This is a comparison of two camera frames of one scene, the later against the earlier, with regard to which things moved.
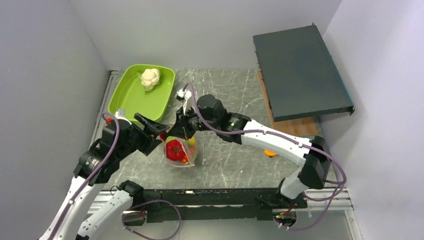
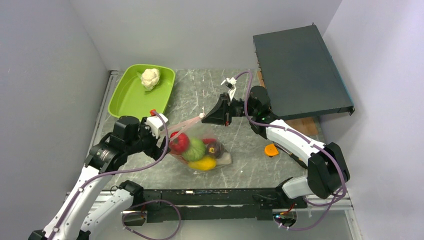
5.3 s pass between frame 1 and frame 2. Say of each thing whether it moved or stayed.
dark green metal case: stayed
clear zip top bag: moved
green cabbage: moved
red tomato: moved
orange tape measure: stayed
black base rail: stayed
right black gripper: moved
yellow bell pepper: moved
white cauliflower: stayed
